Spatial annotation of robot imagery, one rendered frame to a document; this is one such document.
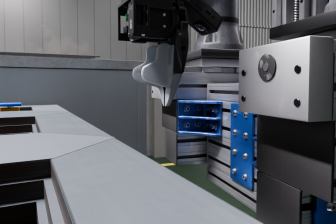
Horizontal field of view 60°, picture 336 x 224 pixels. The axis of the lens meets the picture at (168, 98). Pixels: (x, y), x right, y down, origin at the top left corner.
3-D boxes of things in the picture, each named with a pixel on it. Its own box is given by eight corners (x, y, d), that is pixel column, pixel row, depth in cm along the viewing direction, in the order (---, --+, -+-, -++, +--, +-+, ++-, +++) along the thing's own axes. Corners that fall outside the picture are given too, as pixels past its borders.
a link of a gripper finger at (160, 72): (137, 107, 42) (136, 42, 42) (173, 105, 45) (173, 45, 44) (145, 108, 39) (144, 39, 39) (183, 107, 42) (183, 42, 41)
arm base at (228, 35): (228, 56, 98) (228, 27, 98) (254, 52, 84) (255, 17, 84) (186, 55, 94) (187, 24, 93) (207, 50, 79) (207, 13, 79)
